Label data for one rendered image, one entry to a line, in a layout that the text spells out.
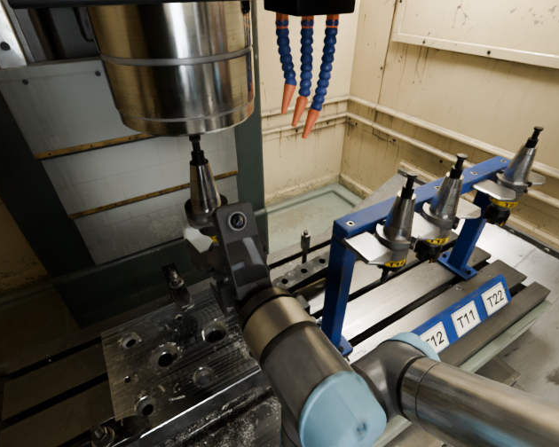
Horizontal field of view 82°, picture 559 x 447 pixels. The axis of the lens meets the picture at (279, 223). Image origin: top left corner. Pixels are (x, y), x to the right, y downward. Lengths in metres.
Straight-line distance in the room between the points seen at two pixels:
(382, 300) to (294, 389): 0.58
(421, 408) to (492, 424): 0.07
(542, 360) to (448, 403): 0.79
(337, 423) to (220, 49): 0.34
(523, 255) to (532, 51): 0.60
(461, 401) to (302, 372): 0.15
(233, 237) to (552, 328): 1.00
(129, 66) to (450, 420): 0.44
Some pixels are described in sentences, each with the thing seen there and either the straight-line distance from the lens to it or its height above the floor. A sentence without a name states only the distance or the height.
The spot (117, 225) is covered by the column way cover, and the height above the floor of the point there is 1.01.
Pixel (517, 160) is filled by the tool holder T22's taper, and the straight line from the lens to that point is 0.77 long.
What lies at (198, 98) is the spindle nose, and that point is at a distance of 0.34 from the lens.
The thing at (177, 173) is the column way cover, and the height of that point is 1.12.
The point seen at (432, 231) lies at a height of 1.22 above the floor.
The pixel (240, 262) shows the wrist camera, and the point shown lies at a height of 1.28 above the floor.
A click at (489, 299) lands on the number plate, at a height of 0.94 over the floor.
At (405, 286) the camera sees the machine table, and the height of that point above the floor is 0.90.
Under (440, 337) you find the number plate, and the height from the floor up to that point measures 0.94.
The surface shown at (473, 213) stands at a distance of 0.66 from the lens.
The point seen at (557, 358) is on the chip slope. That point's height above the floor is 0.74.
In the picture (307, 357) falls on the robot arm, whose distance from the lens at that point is 0.32.
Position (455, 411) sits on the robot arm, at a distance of 0.38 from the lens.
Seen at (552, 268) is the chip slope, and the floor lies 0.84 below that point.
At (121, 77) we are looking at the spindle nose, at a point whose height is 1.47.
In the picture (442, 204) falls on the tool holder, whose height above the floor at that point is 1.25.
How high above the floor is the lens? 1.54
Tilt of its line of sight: 37 degrees down
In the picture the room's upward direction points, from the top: straight up
